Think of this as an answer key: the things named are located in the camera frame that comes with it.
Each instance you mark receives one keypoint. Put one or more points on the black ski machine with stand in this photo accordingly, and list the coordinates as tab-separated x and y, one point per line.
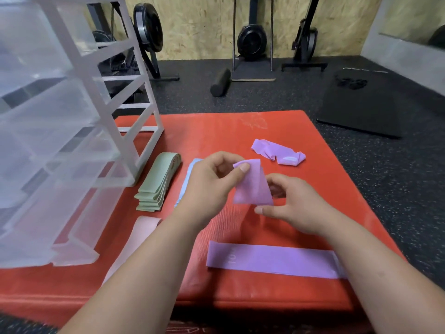
252	41

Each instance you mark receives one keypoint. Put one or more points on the black exercise mat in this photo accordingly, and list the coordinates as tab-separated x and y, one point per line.
358	107

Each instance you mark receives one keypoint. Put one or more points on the person's left hand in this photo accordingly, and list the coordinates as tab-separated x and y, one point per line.
205	194

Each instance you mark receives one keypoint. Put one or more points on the stack of green bands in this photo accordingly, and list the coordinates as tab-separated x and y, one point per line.
156	177

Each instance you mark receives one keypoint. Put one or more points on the red soft plyo box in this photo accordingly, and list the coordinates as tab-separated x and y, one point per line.
215	135

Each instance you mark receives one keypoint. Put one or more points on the person's left forearm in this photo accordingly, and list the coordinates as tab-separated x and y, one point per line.
139	285

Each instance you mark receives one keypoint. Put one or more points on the person's right forearm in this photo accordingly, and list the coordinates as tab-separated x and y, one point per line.
389	285

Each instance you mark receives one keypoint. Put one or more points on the black upright rowing machine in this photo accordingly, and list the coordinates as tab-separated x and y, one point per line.
305	41

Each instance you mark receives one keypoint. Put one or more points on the translucent plastic drawer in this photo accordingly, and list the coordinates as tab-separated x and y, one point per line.
80	250
31	233
27	45
45	139

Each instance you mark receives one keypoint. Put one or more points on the clear plastic drawer unit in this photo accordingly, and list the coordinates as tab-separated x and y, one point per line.
151	142

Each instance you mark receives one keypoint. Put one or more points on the wall mirror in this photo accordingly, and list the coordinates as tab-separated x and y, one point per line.
406	13

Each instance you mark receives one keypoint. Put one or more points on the stack of blue bands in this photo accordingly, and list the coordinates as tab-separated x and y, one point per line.
186	180

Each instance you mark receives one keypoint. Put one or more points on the person's right hand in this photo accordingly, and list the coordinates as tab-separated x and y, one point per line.
306	208

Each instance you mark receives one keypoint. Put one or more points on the black foam roller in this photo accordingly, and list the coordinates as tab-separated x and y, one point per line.
220	83

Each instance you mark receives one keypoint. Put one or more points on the stack of pink bands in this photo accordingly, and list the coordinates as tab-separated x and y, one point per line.
139	236

